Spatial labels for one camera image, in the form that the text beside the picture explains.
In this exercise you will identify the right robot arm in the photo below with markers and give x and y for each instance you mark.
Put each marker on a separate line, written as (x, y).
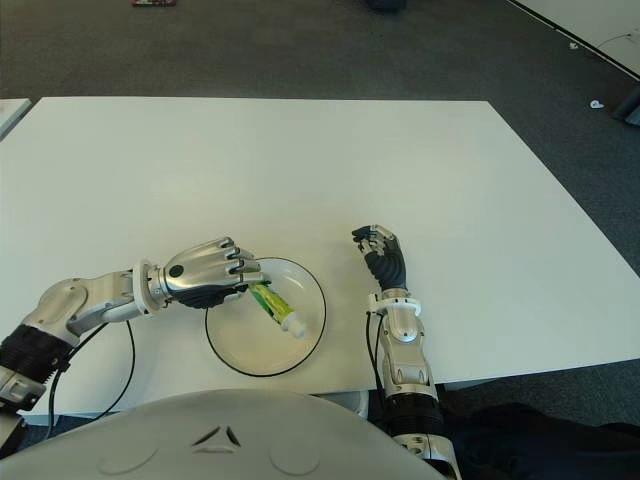
(407, 355)

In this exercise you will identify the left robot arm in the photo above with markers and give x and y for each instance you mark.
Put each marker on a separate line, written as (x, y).
(75, 305)

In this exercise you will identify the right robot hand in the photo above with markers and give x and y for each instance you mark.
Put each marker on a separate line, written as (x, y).
(390, 265)

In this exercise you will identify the dark grey floor object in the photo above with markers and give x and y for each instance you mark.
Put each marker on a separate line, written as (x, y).
(630, 107)

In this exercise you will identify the white plate with black rim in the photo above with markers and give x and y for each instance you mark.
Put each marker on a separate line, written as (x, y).
(250, 345)

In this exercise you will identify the colourful flat floor item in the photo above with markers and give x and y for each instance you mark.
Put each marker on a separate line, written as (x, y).
(153, 2)

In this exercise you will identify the green toothpaste tube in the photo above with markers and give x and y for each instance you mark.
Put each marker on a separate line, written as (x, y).
(275, 305)

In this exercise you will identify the white side table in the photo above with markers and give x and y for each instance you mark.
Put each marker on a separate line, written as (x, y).
(11, 111)

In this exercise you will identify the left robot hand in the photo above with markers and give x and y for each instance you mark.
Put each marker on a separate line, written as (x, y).
(205, 270)

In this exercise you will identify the dark blue floor object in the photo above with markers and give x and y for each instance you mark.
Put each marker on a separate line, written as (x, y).
(384, 5)

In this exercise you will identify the grey robot torso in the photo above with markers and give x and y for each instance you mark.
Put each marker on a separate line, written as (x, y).
(225, 440)

